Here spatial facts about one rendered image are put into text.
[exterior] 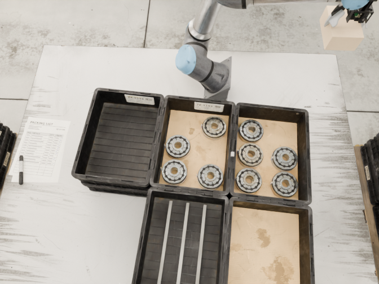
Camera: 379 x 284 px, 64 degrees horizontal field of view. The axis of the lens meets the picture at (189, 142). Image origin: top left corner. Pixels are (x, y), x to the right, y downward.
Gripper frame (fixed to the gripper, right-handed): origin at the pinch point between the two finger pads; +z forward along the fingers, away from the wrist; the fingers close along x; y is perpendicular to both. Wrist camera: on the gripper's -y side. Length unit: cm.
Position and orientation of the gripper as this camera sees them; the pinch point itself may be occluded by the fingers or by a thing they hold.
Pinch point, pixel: (342, 25)
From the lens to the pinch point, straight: 143.2
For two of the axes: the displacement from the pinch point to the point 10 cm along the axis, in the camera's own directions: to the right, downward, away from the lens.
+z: 0.0, 3.9, 9.2
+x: 10.0, 0.4, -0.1
